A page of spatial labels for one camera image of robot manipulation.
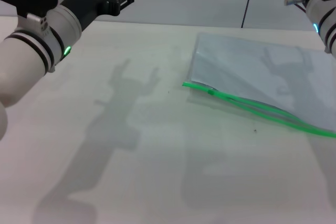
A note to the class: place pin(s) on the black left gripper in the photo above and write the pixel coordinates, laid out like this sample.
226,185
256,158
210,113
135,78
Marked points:
88,3

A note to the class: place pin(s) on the clear green-zip document bag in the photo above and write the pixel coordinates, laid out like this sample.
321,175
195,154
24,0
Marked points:
252,72

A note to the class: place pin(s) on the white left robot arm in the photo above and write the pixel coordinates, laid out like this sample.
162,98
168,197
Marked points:
23,58

